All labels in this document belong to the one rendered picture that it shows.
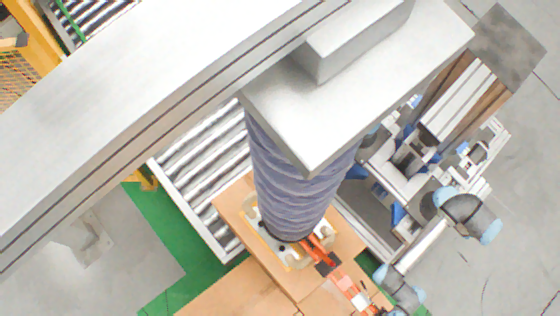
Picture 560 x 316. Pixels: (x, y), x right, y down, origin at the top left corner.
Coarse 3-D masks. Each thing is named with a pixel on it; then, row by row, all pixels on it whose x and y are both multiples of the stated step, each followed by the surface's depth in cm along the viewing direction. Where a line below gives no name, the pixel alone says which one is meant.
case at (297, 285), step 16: (224, 192) 244; (240, 192) 244; (224, 208) 242; (240, 208) 242; (240, 224) 240; (336, 224) 240; (240, 240) 271; (256, 240) 238; (336, 240) 239; (352, 240) 239; (256, 256) 237; (272, 256) 237; (352, 256) 237; (272, 272) 235; (304, 272) 235; (336, 272) 235; (288, 288) 233; (304, 288) 233
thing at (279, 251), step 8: (256, 200) 242; (256, 208) 240; (240, 216) 239; (248, 224) 238; (256, 224) 238; (256, 232) 237; (264, 240) 236; (272, 248) 235; (280, 248) 233; (288, 248) 235; (296, 248) 236; (280, 256) 234; (296, 256) 234; (280, 264) 234; (288, 272) 233
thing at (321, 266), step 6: (330, 252) 222; (330, 258) 222; (336, 258) 222; (318, 264) 221; (324, 264) 221; (336, 264) 221; (318, 270) 220; (324, 270) 221; (330, 270) 221; (324, 276) 219
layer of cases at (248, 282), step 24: (240, 264) 288; (216, 288) 284; (240, 288) 284; (264, 288) 284; (336, 288) 285; (360, 288) 285; (192, 312) 280; (216, 312) 281; (240, 312) 281; (264, 312) 281; (288, 312) 281; (312, 312) 281; (336, 312) 281
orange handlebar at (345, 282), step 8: (312, 240) 225; (304, 248) 225; (320, 248) 224; (312, 256) 223; (344, 272) 222; (336, 280) 220; (344, 280) 220; (344, 288) 219; (352, 288) 220; (360, 312) 217; (376, 312) 217
